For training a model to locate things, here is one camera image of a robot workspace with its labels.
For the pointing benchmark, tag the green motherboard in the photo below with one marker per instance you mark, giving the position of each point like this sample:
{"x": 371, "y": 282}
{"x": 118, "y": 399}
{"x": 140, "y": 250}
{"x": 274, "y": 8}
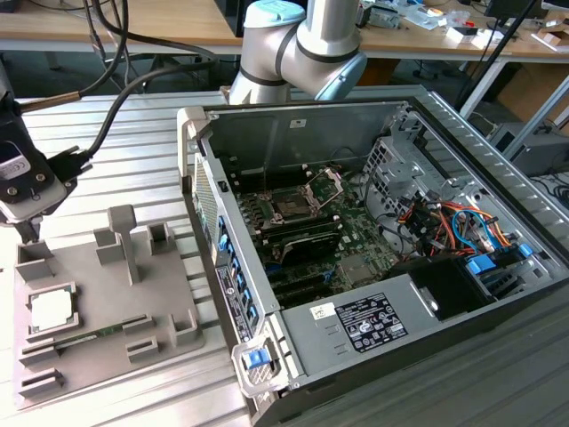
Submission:
{"x": 355, "y": 240}

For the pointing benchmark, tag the silver CPU green substrate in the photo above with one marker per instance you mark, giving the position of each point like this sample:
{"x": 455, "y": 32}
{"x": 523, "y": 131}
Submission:
{"x": 51, "y": 311}

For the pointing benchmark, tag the black monitor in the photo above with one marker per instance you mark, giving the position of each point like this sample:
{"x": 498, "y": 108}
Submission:
{"x": 229, "y": 18}

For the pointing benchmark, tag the grey plastic parts rack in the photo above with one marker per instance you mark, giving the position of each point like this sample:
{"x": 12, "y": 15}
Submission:
{"x": 115, "y": 293}

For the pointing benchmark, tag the silver chipset heatsink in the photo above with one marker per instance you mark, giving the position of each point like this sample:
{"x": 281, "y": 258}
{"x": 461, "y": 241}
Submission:
{"x": 355, "y": 269}

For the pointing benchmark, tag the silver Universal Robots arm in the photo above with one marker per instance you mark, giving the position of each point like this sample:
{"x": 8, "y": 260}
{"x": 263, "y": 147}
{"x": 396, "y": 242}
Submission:
{"x": 275, "y": 49}

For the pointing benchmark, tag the black graphics card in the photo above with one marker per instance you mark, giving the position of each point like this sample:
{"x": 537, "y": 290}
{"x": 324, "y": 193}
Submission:
{"x": 311, "y": 247}

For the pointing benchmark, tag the grey power supply unit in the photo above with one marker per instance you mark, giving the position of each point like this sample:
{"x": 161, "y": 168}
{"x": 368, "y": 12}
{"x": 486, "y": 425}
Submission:
{"x": 311, "y": 342}

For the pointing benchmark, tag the CPU socket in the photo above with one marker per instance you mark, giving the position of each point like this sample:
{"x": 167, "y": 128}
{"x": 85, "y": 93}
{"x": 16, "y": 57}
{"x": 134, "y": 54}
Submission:
{"x": 289, "y": 207}

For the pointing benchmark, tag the black slanted pole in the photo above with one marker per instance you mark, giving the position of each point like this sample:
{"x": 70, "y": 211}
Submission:
{"x": 498, "y": 49}

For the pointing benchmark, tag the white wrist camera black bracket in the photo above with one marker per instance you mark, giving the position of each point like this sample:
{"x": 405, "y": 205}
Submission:
{"x": 26, "y": 178}

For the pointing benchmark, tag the perforated metal drive cage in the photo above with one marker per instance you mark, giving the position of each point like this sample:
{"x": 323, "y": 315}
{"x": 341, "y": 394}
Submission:
{"x": 391, "y": 178}

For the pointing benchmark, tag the brown cardboard box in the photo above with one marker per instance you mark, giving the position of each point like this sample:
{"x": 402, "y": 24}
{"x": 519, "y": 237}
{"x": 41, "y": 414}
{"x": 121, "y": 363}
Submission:
{"x": 524, "y": 89}

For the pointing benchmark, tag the open grey PC case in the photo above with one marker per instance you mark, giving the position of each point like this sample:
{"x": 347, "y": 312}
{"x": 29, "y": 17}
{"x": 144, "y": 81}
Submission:
{"x": 249, "y": 133}

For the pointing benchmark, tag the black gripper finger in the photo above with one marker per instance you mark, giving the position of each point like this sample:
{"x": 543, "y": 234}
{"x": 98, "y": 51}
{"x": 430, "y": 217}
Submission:
{"x": 34, "y": 228}
{"x": 23, "y": 229}

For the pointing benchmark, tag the grey computer on floor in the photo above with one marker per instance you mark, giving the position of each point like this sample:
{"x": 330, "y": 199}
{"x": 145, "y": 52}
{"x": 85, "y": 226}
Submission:
{"x": 533, "y": 147}

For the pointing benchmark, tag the white small boxes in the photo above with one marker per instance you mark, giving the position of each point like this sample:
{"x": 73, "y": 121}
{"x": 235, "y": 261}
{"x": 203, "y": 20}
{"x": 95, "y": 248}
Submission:
{"x": 464, "y": 33}

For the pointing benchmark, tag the green RAM stick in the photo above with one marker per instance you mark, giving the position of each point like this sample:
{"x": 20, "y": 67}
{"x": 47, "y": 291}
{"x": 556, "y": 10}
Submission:
{"x": 89, "y": 336}

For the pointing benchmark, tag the wooden desk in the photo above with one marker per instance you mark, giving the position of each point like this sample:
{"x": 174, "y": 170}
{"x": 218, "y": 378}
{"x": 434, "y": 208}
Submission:
{"x": 400, "y": 40}
{"x": 202, "y": 26}

